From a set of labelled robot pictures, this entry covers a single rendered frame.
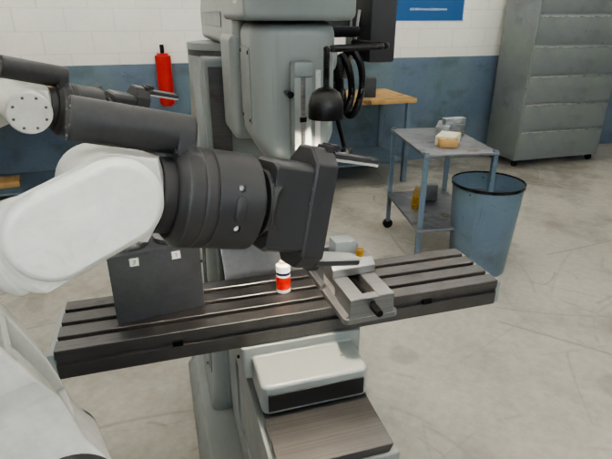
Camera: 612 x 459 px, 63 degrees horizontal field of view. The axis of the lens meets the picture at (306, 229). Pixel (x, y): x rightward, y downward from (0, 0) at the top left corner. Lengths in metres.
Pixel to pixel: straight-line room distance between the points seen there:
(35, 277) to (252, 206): 0.17
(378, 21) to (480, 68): 5.11
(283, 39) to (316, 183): 0.69
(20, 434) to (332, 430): 0.73
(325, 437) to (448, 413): 1.26
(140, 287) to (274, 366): 0.39
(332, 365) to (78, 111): 1.03
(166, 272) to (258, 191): 0.89
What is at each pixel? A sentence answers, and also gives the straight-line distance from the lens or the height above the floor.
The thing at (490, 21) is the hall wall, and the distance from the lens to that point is 6.60.
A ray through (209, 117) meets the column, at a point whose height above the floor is 1.35.
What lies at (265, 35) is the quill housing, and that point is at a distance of 1.12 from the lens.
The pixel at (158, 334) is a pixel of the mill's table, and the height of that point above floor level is 0.93.
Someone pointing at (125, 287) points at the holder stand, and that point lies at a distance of 1.30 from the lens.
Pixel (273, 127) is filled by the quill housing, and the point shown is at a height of 1.41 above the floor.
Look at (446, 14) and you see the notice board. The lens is 6.27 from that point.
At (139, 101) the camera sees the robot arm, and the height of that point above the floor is 1.50.
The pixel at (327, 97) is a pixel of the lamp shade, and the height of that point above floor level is 1.49.
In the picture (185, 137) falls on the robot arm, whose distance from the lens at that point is 0.42.
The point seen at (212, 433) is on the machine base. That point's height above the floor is 0.20.
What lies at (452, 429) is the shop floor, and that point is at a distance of 2.39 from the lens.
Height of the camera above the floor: 1.64
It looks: 23 degrees down
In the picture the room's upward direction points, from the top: straight up
